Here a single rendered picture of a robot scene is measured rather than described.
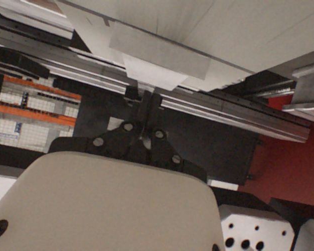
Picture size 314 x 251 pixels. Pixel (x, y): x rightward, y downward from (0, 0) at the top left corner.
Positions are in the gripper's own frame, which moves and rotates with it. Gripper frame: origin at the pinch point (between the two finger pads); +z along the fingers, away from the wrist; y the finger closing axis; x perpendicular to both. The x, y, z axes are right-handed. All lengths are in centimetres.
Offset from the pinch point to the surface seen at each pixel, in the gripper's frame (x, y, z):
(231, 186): -536, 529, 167
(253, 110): -15, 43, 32
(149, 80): -3.7, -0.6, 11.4
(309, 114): -1.0, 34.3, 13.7
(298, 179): -35, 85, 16
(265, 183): -51, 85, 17
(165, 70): 0.9, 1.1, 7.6
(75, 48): -1.3, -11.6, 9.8
